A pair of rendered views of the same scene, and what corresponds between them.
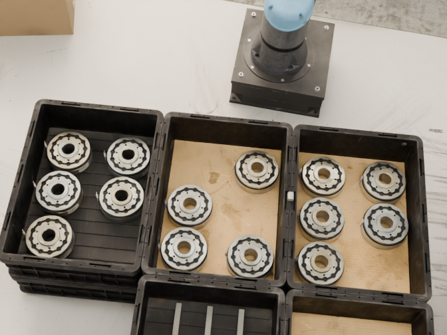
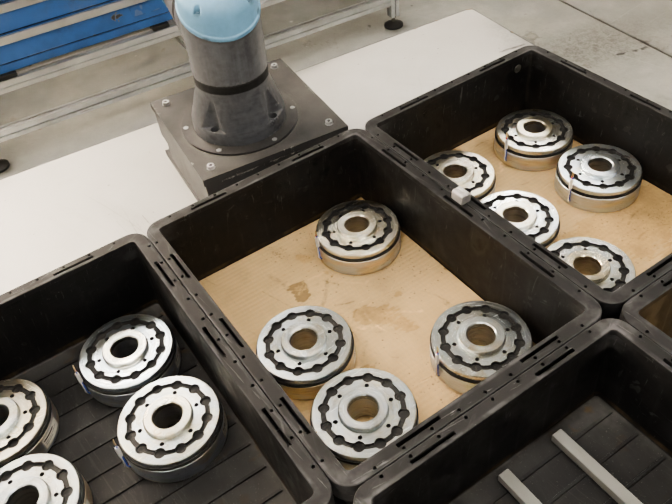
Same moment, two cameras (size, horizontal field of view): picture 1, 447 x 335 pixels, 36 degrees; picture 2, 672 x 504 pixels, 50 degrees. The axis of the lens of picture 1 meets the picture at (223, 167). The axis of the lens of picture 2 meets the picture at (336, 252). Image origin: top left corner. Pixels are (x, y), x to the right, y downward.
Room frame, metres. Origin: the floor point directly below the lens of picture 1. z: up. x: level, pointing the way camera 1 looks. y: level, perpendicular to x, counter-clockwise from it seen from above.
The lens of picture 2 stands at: (0.24, 0.27, 1.45)
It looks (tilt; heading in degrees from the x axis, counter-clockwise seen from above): 44 degrees down; 330
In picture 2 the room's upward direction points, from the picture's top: 8 degrees counter-clockwise
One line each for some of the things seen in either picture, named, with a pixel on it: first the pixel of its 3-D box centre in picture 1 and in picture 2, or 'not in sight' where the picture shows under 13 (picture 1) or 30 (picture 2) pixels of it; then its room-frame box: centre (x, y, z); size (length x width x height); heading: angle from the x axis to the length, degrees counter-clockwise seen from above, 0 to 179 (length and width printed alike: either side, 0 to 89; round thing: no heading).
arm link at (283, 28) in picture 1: (287, 11); (220, 23); (1.17, -0.12, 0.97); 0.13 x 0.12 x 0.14; 167
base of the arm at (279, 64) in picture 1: (281, 42); (235, 93); (1.17, -0.12, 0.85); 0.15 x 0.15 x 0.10
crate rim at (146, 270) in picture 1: (221, 195); (353, 273); (0.68, 0.00, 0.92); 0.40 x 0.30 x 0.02; 179
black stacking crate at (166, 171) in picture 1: (220, 205); (357, 306); (0.68, 0.00, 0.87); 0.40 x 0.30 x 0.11; 179
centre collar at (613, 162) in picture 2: (386, 223); (599, 165); (0.67, -0.38, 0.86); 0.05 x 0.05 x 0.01
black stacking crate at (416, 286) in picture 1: (352, 219); (556, 189); (0.67, -0.30, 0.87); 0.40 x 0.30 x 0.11; 179
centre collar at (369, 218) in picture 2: (257, 167); (356, 225); (0.78, -0.08, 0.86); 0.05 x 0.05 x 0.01
